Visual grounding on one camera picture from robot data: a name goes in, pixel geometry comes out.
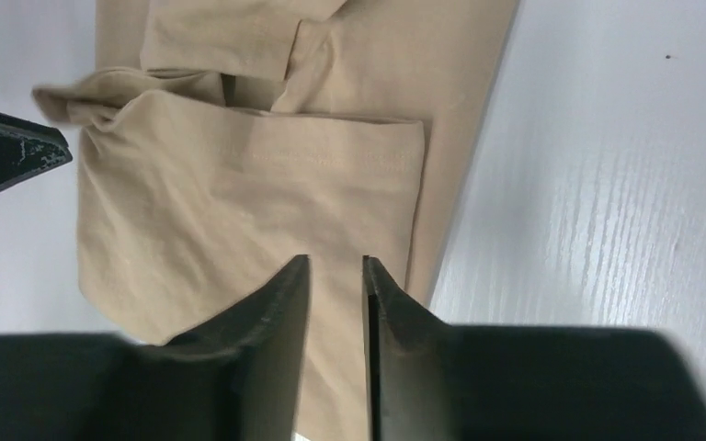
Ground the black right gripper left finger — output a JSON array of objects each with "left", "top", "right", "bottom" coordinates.
[{"left": 0, "top": 255, "right": 310, "bottom": 440}]

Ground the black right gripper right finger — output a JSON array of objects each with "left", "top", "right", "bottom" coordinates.
[{"left": 362, "top": 256, "right": 706, "bottom": 440}]

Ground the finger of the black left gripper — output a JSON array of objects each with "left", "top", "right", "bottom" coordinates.
[{"left": 0, "top": 113, "right": 73, "bottom": 192}]

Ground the beige t shirt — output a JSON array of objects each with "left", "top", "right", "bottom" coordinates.
[{"left": 32, "top": 1, "right": 517, "bottom": 440}]

